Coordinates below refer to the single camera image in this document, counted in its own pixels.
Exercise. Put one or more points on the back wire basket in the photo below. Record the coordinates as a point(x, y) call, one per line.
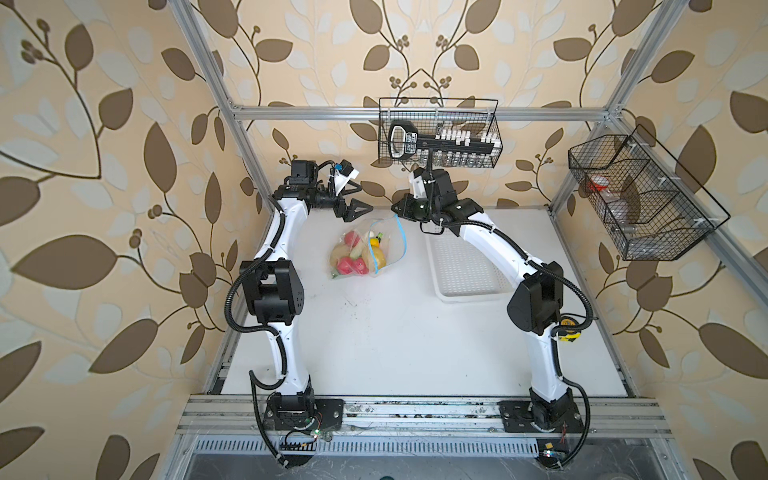
point(476, 115)

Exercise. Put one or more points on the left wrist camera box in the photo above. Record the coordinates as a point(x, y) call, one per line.
point(341, 175)

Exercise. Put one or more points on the white plastic basket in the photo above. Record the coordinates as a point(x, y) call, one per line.
point(462, 274)

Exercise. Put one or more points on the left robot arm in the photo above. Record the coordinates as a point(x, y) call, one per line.
point(268, 295)

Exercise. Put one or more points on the small red apple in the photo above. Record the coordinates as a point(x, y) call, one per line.
point(351, 239)

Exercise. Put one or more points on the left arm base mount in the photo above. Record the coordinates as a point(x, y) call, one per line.
point(306, 417)

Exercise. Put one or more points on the red white item in basket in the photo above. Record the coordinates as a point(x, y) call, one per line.
point(597, 184)

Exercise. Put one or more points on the side wire basket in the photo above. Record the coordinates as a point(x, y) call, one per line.
point(656, 207)

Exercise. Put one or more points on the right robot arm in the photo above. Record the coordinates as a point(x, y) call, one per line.
point(545, 305)

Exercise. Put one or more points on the yellow black tape measure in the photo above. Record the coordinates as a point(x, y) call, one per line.
point(569, 335)

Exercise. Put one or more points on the black tool in basket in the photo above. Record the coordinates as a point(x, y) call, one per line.
point(403, 140)

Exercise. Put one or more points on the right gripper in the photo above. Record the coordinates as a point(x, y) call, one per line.
point(406, 201)

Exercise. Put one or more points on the clear zip top bag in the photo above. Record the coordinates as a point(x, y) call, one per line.
point(388, 233)

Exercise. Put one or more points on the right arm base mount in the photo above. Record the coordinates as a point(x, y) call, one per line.
point(538, 416)

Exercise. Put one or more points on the aluminium front rail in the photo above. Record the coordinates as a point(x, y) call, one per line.
point(421, 416)

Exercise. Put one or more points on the white green cucumber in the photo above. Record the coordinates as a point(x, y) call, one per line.
point(358, 249)

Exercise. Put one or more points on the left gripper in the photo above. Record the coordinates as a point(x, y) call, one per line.
point(346, 213)

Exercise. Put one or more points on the yellow potato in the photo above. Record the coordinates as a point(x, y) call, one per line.
point(378, 258)
point(338, 252)

